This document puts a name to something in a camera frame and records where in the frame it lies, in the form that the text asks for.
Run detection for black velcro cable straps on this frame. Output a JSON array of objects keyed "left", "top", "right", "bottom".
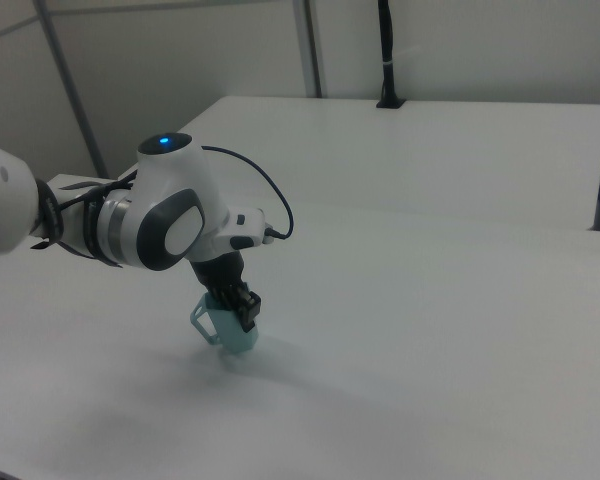
[{"left": 29, "top": 177, "right": 132, "bottom": 269}]

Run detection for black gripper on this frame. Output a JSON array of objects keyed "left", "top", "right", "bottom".
[{"left": 189, "top": 252, "right": 263, "bottom": 333}]

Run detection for grey metal wall post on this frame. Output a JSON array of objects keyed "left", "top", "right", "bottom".
[
  {"left": 293, "top": 0, "right": 326, "bottom": 99},
  {"left": 32, "top": 0, "right": 110, "bottom": 180}
]

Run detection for teal plastic cup with handle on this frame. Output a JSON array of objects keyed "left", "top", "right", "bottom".
[{"left": 188, "top": 292, "right": 260, "bottom": 355}]

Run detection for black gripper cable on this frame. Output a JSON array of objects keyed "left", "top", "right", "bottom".
[{"left": 201, "top": 144, "right": 296, "bottom": 241}]

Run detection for black sleeved cable pole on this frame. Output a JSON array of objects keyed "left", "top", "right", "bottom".
[{"left": 376, "top": 0, "right": 407, "bottom": 110}]

